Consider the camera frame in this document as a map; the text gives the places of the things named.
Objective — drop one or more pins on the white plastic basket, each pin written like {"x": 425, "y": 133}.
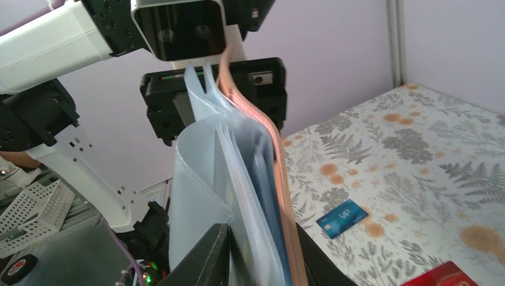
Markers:
{"x": 36, "y": 213}

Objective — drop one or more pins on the aluminium frame post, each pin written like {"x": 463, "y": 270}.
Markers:
{"x": 397, "y": 44}

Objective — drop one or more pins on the blue credit card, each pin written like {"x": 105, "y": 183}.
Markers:
{"x": 341, "y": 218}

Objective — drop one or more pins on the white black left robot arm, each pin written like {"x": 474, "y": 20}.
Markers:
{"x": 39, "y": 116}

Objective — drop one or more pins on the red credit card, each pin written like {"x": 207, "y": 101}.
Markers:
{"x": 446, "y": 274}

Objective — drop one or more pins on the pink leather card holder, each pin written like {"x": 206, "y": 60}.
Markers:
{"x": 230, "y": 169}

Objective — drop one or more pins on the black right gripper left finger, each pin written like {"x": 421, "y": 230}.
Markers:
{"x": 207, "y": 263}

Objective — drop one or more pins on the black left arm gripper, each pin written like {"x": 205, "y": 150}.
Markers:
{"x": 169, "y": 111}

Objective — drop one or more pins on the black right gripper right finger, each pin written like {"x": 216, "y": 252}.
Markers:
{"x": 320, "y": 270}

